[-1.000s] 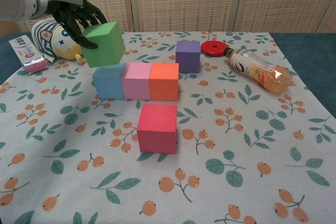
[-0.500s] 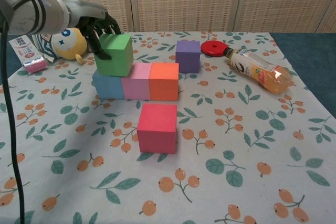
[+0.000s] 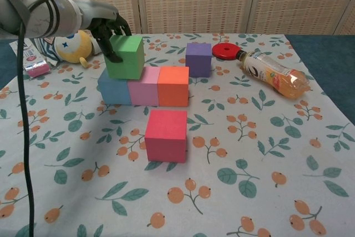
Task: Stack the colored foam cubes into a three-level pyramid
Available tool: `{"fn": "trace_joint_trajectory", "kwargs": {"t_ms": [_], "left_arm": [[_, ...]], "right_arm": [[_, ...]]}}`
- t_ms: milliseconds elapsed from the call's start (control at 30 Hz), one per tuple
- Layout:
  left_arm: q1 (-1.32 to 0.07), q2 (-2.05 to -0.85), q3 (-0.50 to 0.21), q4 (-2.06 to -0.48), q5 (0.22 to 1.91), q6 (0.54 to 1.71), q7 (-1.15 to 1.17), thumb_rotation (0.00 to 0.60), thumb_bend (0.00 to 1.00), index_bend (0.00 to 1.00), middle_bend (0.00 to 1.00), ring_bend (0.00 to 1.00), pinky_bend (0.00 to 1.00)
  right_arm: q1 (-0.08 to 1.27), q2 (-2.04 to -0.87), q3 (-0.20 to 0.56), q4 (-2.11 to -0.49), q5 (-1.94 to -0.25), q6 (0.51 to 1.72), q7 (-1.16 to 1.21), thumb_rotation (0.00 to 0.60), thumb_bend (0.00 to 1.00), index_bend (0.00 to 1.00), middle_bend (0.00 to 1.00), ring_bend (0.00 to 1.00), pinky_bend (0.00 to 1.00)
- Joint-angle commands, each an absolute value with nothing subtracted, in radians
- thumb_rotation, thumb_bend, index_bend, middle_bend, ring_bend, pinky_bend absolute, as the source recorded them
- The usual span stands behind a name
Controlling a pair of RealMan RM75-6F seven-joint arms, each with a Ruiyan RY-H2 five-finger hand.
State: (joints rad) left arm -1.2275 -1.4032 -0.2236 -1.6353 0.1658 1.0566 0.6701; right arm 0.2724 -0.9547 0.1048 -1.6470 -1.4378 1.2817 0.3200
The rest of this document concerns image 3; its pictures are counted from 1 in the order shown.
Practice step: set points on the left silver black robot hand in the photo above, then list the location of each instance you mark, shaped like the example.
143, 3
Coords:
97, 12

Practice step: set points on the green foam cube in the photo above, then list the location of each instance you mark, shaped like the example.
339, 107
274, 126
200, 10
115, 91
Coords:
127, 59

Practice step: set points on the blue foam cube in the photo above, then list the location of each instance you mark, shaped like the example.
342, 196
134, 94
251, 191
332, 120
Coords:
113, 91

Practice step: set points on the orange foam cube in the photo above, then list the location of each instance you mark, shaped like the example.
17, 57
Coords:
173, 87

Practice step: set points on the purple foam cube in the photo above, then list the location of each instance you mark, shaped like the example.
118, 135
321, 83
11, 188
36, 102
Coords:
198, 59

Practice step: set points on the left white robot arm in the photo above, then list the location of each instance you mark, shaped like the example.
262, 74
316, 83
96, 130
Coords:
36, 12

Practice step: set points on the small white plastic bottle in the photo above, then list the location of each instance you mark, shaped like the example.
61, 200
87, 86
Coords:
95, 49

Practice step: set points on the yellow striped plush toy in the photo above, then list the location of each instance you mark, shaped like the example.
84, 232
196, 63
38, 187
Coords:
72, 48

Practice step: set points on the white pink toothpaste box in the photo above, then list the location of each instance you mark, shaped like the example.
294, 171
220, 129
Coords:
33, 62

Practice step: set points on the pink foam cube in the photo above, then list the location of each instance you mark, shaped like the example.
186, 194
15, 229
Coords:
144, 91

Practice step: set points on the red round disc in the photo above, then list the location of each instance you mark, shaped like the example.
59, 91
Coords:
222, 54

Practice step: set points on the red foam cube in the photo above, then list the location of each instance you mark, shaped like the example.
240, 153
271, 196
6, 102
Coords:
166, 137

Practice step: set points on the orange drink plastic bottle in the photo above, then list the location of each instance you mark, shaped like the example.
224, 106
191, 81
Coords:
277, 74

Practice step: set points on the floral fruit print tablecloth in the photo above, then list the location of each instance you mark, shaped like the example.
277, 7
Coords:
249, 151

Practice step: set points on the teal table cover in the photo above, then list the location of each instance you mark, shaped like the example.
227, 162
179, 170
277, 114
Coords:
327, 62

